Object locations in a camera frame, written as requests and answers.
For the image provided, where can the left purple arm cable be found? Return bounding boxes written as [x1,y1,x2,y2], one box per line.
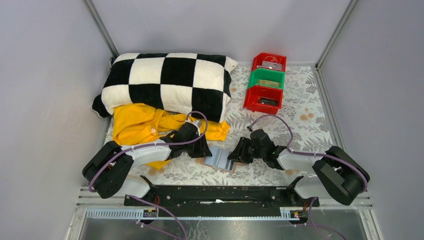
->
[88,110,209,193]

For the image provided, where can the grey slotted cable duct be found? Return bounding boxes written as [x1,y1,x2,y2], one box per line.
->
[85,208,300,222]

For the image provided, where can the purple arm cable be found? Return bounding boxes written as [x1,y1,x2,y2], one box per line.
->
[88,110,209,193]
[247,114,369,193]

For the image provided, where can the yellow cloth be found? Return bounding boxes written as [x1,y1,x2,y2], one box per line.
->
[112,103,230,170]

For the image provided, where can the red plastic bin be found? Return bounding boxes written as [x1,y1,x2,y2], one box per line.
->
[251,52,287,72]
[243,85,284,115]

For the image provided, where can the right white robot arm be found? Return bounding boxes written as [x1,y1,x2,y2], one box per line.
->
[227,129,370,206]

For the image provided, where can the front red plastic bin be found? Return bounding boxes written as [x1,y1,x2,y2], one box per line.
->
[243,85,284,115]

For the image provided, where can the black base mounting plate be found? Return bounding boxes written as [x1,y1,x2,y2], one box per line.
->
[142,185,319,213]

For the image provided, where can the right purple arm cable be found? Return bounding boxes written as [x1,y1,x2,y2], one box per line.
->
[247,114,369,193]

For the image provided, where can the black white checkered pillow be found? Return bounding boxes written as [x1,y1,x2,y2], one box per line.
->
[91,53,238,123]

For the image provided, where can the floral patterned table mat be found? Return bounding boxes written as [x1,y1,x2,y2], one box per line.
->
[92,64,342,187]

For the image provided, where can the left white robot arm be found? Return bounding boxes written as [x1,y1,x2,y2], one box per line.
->
[82,120,212,199]

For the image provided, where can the pink leather card holder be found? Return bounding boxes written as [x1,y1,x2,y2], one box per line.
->
[200,146,238,173]

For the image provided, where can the back red plastic bin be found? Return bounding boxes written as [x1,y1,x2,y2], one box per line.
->
[251,52,287,72]

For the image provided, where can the green plastic bin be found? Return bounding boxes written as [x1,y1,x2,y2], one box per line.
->
[247,68,286,90]

